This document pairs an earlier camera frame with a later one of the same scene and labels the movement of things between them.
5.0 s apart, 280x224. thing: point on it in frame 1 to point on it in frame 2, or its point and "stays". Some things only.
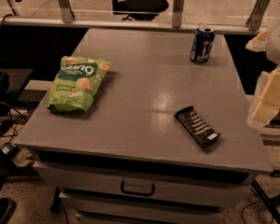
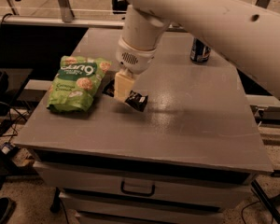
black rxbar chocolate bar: (203, 132) to (134, 99)
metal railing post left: (66, 7) stays
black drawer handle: (135, 192) stays
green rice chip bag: (77, 81) stays
